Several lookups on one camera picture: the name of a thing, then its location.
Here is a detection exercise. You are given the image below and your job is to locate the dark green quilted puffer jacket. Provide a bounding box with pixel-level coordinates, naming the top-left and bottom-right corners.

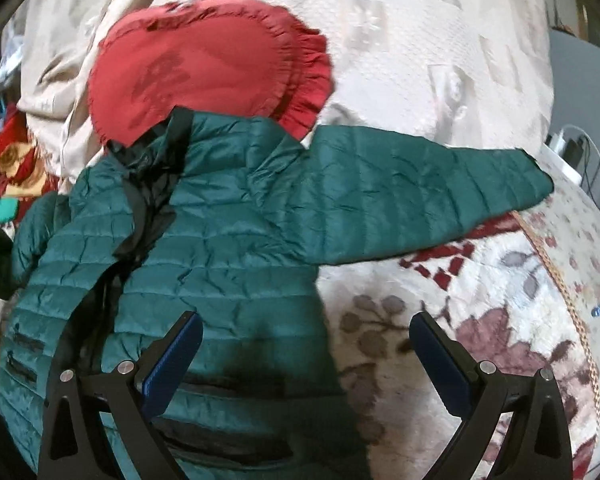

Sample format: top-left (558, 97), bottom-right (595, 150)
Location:
top-left (0, 108), bottom-right (554, 479)

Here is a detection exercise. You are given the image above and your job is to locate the floral red white bedspread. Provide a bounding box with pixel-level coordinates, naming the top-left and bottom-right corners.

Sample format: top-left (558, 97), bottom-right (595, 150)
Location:
top-left (0, 109), bottom-right (600, 480)

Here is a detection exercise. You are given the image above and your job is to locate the teal green garment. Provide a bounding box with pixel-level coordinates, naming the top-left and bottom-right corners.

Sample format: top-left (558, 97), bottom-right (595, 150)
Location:
top-left (0, 197), bottom-right (19, 224)

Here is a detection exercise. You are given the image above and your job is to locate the red and yellow patterned cloth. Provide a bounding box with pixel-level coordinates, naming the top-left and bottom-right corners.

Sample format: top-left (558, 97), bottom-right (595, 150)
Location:
top-left (0, 106), bottom-right (59, 200)

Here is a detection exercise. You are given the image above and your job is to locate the white power strip with charger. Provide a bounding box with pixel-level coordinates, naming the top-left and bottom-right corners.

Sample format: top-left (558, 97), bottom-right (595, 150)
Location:
top-left (545, 124), bottom-right (600, 208)

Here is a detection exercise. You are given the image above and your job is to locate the beige patterned quilt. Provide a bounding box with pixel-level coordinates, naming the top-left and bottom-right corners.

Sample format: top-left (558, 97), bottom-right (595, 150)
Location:
top-left (4, 0), bottom-right (554, 181)

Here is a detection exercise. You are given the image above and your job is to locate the red heart-shaped ruffled pillow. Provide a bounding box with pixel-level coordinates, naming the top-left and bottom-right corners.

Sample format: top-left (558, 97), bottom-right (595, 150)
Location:
top-left (88, 0), bottom-right (332, 146)

